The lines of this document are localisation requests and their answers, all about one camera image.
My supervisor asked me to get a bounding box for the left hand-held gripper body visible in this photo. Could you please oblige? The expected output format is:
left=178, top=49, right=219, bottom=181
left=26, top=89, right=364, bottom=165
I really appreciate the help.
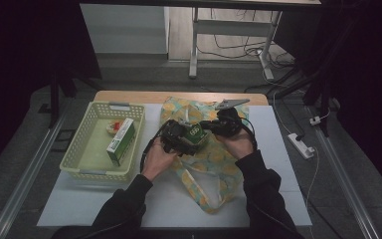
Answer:
left=160, top=119, right=194, bottom=156

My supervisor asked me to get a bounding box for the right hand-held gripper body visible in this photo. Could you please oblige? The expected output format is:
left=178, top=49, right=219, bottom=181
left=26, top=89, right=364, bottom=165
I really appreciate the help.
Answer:
left=214, top=98, right=251, bottom=137

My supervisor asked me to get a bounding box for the orange print fabric bag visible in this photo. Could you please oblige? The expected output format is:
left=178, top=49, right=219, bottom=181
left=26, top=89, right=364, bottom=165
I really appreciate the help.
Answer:
left=159, top=96, right=251, bottom=214

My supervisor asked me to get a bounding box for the long green white box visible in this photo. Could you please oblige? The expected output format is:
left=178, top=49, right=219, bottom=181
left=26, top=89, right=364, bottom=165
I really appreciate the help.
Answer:
left=105, top=118, right=137, bottom=167

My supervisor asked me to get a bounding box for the small red white packet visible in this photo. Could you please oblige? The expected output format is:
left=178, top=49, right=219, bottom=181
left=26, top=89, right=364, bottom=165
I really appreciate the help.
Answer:
left=105, top=119, right=125, bottom=134

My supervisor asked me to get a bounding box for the pale green plastic basket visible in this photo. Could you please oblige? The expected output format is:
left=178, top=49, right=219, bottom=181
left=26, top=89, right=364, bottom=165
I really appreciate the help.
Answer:
left=59, top=101, right=146, bottom=183

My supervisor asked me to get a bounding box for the person's right hand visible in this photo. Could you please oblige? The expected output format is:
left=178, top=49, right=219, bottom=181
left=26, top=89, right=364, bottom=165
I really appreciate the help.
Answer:
left=216, top=127, right=257, bottom=161

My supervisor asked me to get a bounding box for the person's left hand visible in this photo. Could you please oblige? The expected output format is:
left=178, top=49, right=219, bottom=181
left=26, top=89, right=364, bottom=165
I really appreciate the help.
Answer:
left=141, top=136, right=180, bottom=183

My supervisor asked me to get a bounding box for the white table cover sheet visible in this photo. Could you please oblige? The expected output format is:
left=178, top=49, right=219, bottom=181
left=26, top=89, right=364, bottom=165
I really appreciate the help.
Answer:
left=37, top=103, right=312, bottom=230

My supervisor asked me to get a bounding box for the white power strip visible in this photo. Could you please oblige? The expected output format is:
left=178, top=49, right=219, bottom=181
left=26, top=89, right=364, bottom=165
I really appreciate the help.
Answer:
left=286, top=132, right=315, bottom=159

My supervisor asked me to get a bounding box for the black stand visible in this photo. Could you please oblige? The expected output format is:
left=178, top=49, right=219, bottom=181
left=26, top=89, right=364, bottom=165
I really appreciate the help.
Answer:
left=302, top=66, right=333, bottom=137
left=48, top=63, right=103, bottom=128

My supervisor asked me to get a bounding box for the white cabinet panel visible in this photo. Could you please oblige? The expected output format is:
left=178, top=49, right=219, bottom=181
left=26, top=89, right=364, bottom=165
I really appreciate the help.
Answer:
left=80, top=3, right=170, bottom=56

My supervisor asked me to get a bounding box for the black floor plate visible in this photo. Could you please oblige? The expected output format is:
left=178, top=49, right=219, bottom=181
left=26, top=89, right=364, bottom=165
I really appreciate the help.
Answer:
left=50, top=128, right=78, bottom=153

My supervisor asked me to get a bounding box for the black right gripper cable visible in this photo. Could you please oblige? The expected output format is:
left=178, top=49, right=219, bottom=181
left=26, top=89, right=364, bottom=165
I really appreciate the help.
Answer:
left=240, top=117, right=259, bottom=150

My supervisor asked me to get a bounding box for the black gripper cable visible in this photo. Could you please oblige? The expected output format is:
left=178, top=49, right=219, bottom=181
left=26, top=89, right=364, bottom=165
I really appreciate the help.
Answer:
left=139, top=127, right=165, bottom=174
left=240, top=117, right=259, bottom=150

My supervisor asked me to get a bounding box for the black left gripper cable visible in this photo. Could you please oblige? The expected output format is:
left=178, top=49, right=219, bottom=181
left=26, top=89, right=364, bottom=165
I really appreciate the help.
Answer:
left=139, top=127, right=165, bottom=174

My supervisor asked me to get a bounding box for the black floor cable bundle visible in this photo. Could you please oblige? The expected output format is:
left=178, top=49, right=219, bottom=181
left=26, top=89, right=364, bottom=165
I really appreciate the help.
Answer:
left=197, top=8, right=296, bottom=68

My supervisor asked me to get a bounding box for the white desk frame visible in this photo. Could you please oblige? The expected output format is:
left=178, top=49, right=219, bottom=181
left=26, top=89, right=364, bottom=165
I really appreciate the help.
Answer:
left=188, top=7, right=283, bottom=81

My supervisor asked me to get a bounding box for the thin white cable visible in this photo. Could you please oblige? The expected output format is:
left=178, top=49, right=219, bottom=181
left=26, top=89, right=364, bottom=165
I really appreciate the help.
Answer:
left=306, top=147, right=321, bottom=207

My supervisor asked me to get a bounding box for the aluminium floor rail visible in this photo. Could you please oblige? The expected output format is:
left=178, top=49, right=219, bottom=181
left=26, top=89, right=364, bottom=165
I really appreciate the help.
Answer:
left=0, top=99, right=73, bottom=239
left=306, top=106, right=381, bottom=239

